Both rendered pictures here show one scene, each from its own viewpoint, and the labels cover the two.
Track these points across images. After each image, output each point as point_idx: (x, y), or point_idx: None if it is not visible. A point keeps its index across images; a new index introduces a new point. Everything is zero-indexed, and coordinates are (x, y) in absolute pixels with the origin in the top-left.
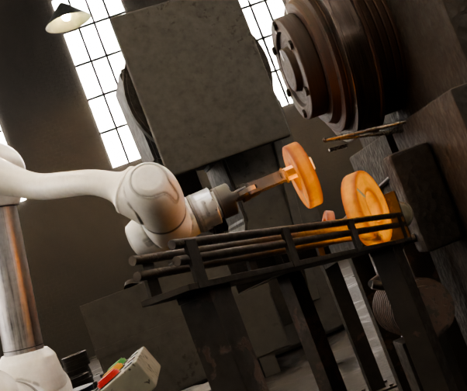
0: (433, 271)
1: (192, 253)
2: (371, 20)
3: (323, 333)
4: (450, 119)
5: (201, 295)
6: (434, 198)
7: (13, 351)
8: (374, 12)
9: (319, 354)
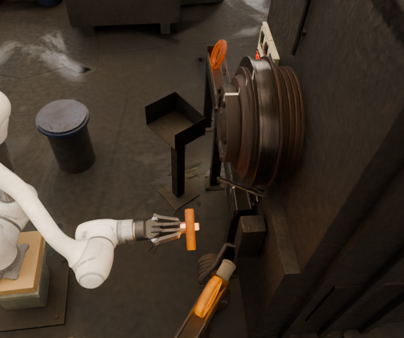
0: None
1: None
2: (282, 163)
3: (183, 158)
4: (278, 265)
5: None
6: (253, 247)
7: (2, 201)
8: (288, 159)
9: (177, 167)
